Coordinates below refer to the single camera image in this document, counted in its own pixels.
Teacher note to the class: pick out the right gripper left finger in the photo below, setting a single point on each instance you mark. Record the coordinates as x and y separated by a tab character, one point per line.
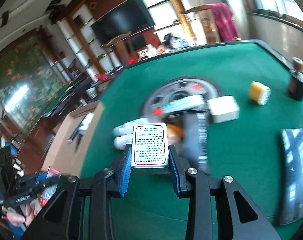
63	215

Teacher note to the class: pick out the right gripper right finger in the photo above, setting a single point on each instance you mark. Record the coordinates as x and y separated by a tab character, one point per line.
238	217

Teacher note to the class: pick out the red white medicine box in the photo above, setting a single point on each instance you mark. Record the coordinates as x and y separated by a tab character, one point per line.
53	174

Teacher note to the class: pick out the black foil pouch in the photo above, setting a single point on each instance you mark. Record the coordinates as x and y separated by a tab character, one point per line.
195	141

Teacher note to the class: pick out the playing card box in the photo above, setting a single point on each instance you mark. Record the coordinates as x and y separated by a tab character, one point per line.
150	149

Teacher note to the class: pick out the yellow snack packet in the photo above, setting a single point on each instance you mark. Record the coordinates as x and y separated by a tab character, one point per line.
175	134

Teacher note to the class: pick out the yellow tape roll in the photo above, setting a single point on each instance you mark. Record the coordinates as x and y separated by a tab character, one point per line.
259	93

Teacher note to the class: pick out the teal tissue packet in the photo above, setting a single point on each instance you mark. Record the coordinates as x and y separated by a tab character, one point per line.
186	103

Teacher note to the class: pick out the person's hand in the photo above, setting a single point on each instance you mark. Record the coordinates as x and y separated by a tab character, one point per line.
25	214

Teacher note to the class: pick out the black glasses case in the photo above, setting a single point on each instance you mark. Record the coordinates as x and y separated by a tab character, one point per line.
292	204

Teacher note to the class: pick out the cardboard box tray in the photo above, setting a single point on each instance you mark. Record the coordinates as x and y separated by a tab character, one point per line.
67	154

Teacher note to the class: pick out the white tube container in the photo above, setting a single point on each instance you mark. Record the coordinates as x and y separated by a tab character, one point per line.
121	142

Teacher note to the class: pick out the white power adapter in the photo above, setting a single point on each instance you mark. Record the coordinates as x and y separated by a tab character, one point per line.
223	109

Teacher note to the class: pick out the round mahjong table centre panel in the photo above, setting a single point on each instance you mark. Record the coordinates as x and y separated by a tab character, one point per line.
179	88

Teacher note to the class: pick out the dark perfume bottle wooden cap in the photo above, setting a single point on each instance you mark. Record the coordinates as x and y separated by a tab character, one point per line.
296	80

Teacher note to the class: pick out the wooden armchair with cloth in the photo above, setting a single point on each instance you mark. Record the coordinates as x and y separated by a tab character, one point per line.
203	25

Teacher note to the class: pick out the red cloth on chair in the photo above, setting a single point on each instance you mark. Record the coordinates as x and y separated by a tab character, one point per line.
225	24

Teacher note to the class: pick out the black television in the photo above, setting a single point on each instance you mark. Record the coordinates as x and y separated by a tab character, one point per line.
131	16

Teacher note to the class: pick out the flower wall painting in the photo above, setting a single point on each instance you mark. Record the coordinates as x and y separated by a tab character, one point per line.
28	82

